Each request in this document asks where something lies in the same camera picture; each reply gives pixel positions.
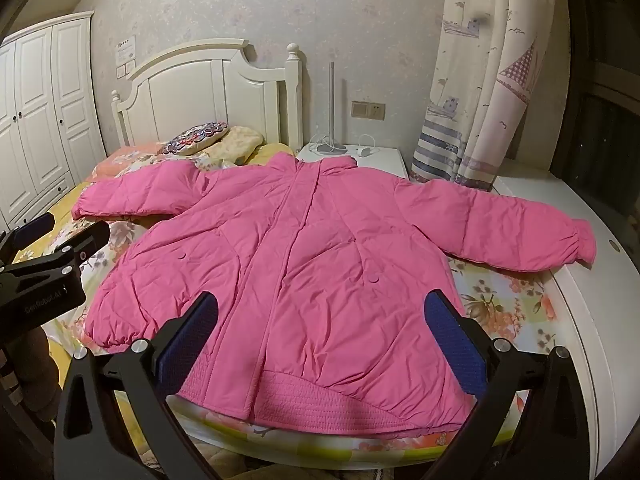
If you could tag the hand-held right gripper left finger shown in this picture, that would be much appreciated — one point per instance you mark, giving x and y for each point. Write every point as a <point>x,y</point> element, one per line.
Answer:
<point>182,357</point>

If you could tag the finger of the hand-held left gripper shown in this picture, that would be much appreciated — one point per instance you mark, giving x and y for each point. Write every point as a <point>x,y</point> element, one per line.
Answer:
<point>85,240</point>
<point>35,227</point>

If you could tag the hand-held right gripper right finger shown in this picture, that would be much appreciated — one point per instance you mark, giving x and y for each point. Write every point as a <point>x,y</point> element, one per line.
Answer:
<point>450,340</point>

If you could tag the pink puffer jacket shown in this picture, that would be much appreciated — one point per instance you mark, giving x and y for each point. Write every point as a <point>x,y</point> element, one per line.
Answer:
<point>300,260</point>

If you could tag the floral bed sheet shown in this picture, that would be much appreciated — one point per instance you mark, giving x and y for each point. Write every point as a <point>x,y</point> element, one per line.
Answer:
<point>500,305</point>

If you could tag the orange floral pillow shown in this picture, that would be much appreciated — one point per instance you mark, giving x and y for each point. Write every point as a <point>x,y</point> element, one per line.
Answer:
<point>130,157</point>

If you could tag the white wardrobe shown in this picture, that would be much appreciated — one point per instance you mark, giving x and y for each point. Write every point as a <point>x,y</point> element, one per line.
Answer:
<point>40,110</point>

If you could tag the embroidered floral cushion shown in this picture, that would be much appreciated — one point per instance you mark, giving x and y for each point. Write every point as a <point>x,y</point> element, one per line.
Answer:
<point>195,137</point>

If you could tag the clear plastic bag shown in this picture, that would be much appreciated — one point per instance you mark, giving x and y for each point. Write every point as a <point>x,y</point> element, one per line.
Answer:
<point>222,164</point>

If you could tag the pale yellow patterned blanket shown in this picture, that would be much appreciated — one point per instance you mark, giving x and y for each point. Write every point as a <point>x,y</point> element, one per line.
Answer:
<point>240,142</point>

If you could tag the white wooden headboard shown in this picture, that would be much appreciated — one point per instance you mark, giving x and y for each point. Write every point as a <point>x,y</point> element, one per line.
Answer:
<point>200,90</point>

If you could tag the white nightstand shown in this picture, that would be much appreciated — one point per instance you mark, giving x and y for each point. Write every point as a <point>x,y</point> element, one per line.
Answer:
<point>380,160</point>

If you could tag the white charger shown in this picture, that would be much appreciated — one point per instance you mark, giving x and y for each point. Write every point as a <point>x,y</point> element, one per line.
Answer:
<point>367,151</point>

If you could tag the mustard yellow pillow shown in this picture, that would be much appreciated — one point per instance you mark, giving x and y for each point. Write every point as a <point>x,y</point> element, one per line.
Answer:
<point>272,152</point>

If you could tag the silver table lamp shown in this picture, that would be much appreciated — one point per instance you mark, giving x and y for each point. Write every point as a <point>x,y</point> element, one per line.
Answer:
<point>331,110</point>

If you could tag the sailboat print curtain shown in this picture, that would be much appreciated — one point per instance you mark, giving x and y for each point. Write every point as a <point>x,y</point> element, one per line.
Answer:
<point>500,85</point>

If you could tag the white wall switch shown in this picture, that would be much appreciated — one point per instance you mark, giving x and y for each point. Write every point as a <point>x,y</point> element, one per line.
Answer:
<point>125,70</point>

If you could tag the white wall notice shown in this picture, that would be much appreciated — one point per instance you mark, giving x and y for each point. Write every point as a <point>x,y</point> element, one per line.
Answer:
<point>125,49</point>

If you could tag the gold wall socket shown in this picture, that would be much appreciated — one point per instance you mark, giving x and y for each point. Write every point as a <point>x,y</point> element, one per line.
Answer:
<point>368,110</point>

